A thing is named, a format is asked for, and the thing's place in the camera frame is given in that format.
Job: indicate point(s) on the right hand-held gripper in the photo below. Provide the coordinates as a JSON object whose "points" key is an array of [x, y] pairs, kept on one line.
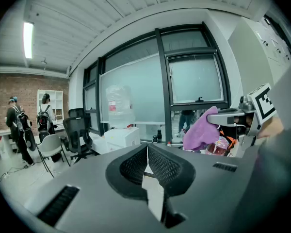
{"points": [[262, 103]]}

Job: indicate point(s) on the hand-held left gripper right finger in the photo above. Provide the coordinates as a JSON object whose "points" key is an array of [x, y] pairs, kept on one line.
{"points": [[203, 190]]}

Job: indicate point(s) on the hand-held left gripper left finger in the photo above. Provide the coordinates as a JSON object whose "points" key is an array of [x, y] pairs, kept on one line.
{"points": [[92, 190]]}

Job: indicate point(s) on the purple cloth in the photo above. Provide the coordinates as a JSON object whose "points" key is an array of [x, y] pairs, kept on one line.
{"points": [[201, 132]]}

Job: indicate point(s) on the person's right forearm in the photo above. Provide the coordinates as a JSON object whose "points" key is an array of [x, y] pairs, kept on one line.
{"points": [[272, 128]]}

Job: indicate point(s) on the clear water jug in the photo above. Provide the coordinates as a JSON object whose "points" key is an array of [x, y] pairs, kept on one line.
{"points": [[120, 108]]}

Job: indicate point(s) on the colourful shiny bag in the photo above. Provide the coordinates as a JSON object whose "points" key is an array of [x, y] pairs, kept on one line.
{"points": [[220, 145]]}

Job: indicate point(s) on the white box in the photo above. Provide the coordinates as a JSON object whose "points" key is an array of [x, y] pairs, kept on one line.
{"points": [[99, 143]]}

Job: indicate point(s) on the clear bottle red cap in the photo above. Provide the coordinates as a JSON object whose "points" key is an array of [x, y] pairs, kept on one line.
{"points": [[169, 144]]}

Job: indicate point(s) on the black mesh office chair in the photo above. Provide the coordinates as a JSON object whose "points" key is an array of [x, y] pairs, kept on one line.
{"points": [[76, 135], [78, 112]]}

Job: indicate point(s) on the grey plastic chair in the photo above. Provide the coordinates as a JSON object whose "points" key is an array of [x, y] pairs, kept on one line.
{"points": [[51, 145]]}

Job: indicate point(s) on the black flask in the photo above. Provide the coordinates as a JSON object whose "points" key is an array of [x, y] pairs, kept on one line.
{"points": [[159, 136]]}

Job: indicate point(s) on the small black canister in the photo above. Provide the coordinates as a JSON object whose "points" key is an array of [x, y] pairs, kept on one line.
{"points": [[155, 139]]}

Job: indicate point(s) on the white locker cabinet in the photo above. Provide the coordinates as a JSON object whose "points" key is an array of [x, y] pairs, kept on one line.
{"points": [[262, 57]]}

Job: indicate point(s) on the black oval bag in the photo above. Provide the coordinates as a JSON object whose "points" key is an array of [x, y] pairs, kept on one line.
{"points": [[30, 138]]}

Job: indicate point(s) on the large frosted board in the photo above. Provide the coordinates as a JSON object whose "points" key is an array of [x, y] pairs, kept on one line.
{"points": [[135, 91]]}

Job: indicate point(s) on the white shelf cabinet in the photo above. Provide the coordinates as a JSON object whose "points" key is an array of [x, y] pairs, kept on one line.
{"points": [[57, 103]]}

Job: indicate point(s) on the white table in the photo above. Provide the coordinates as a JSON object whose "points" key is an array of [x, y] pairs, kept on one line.
{"points": [[2, 139]]}

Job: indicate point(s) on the ceiling tube light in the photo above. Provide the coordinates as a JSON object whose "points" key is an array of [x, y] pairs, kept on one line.
{"points": [[28, 40]]}

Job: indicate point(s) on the black window frame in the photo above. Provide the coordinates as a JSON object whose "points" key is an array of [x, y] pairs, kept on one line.
{"points": [[165, 81]]}

